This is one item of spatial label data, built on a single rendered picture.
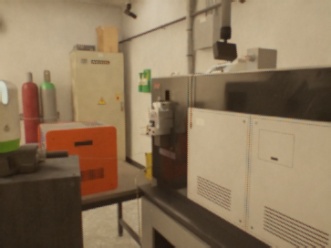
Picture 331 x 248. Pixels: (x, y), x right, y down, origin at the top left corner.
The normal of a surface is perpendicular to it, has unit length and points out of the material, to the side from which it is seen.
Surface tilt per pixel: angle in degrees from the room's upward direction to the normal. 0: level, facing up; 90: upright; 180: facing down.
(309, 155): 90
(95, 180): 90
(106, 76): 90
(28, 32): 90
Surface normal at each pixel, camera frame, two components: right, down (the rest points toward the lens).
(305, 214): -0.86, 0.07
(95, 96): 0.51, 0.11
